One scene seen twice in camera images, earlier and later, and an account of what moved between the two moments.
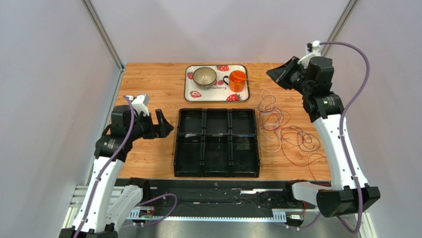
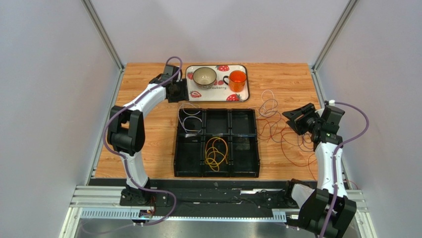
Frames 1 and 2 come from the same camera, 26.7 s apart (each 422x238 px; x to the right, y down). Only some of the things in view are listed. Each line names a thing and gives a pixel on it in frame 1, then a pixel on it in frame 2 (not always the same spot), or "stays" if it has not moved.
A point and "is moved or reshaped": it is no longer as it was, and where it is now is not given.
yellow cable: x=260 y=77 -> x=216 y=138
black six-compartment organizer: x=221 y=143 stays
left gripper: x=160 y=130 -> x=183 y=95
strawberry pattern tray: x=220 y=91 stays
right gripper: x=288 y=74 -> x=299 y=117
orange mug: x=237 y=81 stays
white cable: x=269 y=128 is moved or reshaped
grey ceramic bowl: x=204 y=77 stays
